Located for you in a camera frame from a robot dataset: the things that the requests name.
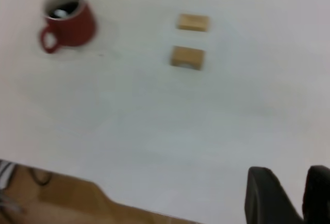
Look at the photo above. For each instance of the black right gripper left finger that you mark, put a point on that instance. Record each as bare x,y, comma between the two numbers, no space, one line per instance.
268,200

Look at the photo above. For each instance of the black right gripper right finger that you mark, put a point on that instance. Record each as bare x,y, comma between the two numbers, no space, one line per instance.
318,195

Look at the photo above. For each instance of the red ceramic mug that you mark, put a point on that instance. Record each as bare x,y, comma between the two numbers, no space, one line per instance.
74,28

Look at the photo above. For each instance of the dark coffee liquid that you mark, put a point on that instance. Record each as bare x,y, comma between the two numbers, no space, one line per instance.
71,6

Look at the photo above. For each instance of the arched wooden block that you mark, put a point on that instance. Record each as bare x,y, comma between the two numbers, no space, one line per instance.
188,55

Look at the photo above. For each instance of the rectangular wooden block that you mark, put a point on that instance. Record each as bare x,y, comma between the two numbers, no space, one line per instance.
193,22

